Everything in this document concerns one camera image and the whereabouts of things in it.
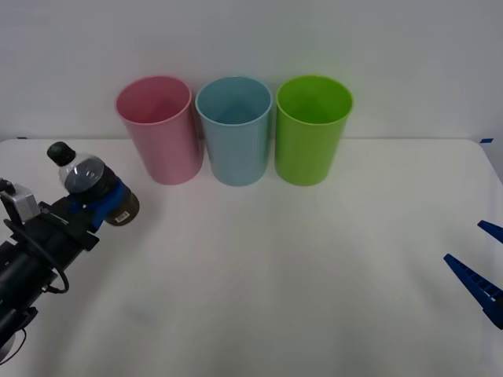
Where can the green plastic bin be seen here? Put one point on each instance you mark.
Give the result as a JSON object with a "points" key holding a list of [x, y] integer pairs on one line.
{"points": [[306, 153]]}

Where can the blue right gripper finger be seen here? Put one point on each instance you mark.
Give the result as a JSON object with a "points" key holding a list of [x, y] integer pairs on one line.
{"points": [[493, 231], [477, 280]]}

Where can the pink plastic bin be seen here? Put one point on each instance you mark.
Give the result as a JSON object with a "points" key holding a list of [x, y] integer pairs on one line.
{"points": [[169, 149]]}

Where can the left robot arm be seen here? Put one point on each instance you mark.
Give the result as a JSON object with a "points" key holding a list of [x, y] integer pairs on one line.
{"points": [[17, 271]]}

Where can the pale blue plastic bin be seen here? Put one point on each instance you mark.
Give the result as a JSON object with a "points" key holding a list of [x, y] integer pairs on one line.
{"points": [[239, 153]]}

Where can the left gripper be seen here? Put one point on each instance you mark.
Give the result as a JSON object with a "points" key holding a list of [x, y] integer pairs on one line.
{"points": [[59, 235]]}

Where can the dark bottle with black cap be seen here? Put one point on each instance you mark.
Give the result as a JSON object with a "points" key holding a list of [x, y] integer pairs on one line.
{"points": [[84, 176]]}

